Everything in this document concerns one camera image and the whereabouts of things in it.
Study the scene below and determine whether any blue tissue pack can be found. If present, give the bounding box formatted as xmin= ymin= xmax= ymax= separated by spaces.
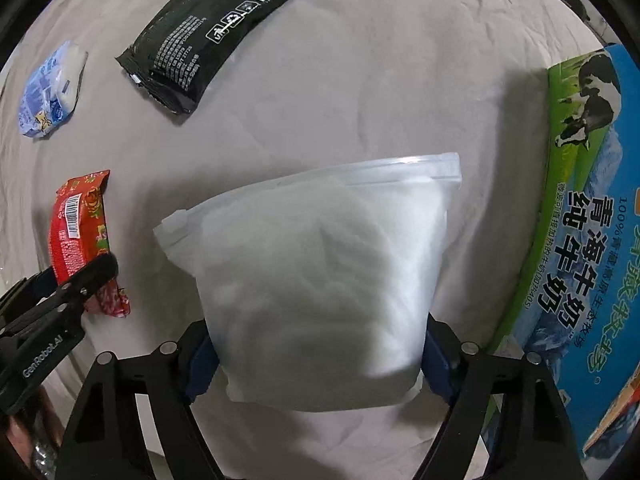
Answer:
xmin=17 ymin=40 xmax=88 ymax=139

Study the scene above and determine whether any white zip bag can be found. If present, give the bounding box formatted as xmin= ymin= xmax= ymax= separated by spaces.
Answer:
xmin=154 ymin=153 xmax=462 ymax=412

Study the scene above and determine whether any black snack packet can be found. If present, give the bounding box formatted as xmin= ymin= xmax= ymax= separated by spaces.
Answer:
xmin=116 ymin=0 xmax=288 ymax=115

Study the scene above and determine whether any red candy packet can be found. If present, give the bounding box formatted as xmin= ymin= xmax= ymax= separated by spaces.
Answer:
xmin=48 ymin=169 xmax=132 ymax=320

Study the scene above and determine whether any cardboard milk box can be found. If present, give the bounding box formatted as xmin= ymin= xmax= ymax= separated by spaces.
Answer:
xmin=490 ymin=44 xmax=639 ymax=479

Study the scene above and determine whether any grey bed sheet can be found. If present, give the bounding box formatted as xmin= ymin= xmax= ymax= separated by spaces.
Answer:
xmin=1 ymin=0 xmax=600 ymax=418

